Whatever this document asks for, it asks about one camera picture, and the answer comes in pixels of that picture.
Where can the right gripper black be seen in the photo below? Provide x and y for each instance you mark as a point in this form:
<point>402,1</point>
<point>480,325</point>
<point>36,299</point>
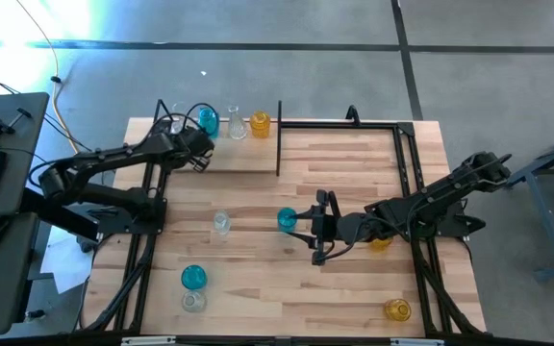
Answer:
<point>342,229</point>

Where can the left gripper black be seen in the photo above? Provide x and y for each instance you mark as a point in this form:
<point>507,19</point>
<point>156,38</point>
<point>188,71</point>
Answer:
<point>195,146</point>

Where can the small teal glass vase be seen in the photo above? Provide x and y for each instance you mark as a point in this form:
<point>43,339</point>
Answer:
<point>285,220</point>

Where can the teal square textured glass vase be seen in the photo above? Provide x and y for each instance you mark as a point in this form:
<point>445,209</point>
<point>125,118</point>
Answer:
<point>208,122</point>

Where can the clear twisted conical glass vase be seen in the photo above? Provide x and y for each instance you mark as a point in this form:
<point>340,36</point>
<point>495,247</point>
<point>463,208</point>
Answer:
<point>236,127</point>

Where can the yellow diamond textured glass vase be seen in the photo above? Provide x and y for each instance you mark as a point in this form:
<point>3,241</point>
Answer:
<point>260,126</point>

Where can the yellow ribbed glass bottle vase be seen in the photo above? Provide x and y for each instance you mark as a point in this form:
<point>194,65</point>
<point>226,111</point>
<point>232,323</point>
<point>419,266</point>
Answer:
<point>382,245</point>

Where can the large teal glass vase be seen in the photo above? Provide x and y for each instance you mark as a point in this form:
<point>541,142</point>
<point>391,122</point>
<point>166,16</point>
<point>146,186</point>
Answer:
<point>193,277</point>

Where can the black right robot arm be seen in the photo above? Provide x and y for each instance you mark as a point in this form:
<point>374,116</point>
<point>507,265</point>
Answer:
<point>440,192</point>

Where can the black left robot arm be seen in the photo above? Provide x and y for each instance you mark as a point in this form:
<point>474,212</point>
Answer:
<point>113,156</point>

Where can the clear ribbed square glass vase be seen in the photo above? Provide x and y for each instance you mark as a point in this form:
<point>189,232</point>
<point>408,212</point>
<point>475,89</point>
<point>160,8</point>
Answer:
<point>221,222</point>

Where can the yellow round glass vase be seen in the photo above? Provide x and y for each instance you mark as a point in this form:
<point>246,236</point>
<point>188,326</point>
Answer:
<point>397,310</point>

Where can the clear round glass vase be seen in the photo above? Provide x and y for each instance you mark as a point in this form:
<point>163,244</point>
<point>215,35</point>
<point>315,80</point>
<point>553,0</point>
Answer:
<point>193,302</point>

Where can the dark grey desk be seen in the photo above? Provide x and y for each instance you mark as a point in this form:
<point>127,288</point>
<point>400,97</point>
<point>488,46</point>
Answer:
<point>22,144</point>

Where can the white paper sheet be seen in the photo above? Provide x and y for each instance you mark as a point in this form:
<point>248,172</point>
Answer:
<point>65,269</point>

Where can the grey metal stand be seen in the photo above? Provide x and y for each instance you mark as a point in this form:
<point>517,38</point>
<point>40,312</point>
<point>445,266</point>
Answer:
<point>541,221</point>

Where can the black vertical frame post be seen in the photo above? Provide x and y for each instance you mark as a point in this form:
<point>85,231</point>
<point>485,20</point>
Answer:
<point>279,139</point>

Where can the black aluminium table frame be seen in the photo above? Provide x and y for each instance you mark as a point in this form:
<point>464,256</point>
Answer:
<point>334,126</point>

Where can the black table edge bracket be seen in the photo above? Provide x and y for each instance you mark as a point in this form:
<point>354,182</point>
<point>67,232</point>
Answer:
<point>352,115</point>

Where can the silver metal bracket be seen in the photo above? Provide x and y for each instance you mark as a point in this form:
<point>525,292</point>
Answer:
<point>416,342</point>
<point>149,341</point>

